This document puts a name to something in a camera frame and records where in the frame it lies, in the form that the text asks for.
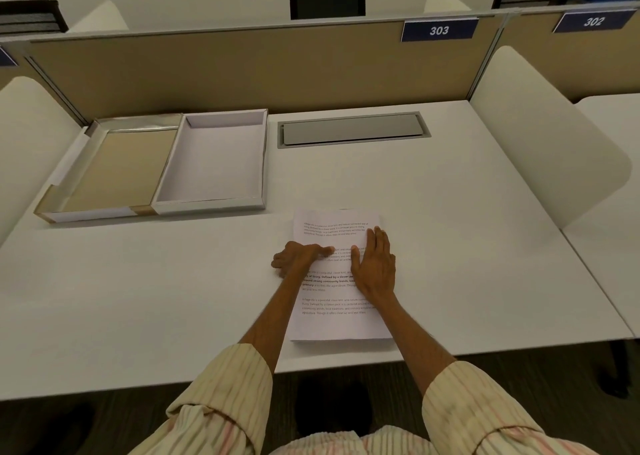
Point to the person's left hand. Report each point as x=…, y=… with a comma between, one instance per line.
x=299, y=257

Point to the person's right hand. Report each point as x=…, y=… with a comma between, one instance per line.
x=372, y=272

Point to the person's right thumb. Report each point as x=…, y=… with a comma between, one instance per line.
x=355, y=258

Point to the person's left thumb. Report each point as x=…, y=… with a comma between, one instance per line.
x=324, y=251

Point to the stack of printed white paper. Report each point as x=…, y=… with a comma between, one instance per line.
x=332, y=319

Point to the person's left forearm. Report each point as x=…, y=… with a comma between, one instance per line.
x=260, y=329

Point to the person's right forearm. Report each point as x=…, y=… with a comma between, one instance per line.
x=415, y=339

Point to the white cardboard tray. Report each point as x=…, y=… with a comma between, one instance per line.
x=212, y=162

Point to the striped cream shirt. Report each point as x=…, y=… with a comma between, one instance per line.
x=350, y=442

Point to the beige desk partition panel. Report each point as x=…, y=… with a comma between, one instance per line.
x=250, y=67
x=575, y=62

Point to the brown bottomed cardboard tray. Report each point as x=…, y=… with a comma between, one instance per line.
x=120, y=169

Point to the white side divider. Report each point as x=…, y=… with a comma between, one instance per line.
x=545, y=134
x=30, y=144

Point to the blue number sign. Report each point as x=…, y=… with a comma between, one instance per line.
x=6, y=57
x=593, y=21
x=439, y=30

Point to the black mesh office chair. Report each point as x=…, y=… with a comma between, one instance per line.
x=327, y=2

